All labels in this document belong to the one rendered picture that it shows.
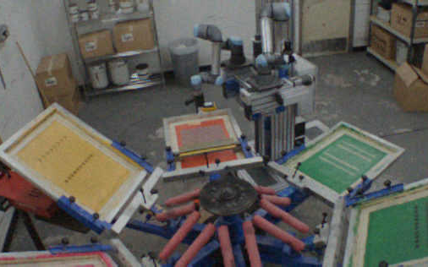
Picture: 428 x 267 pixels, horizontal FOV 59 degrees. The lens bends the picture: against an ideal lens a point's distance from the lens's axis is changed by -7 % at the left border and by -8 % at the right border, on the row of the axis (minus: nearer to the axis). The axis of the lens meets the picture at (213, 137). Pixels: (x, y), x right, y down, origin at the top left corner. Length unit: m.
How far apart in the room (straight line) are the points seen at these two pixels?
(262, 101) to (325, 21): 3.95
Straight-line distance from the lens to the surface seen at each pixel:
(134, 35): 5.87
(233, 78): 3.67
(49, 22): 6.45
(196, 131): 3.27
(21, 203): 2.80
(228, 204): 2.04
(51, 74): 5.71
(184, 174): 2.70
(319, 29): 7.04
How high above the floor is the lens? 2.69
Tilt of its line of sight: 33 degrees down
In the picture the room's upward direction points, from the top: 6 degrees counter-clockwise
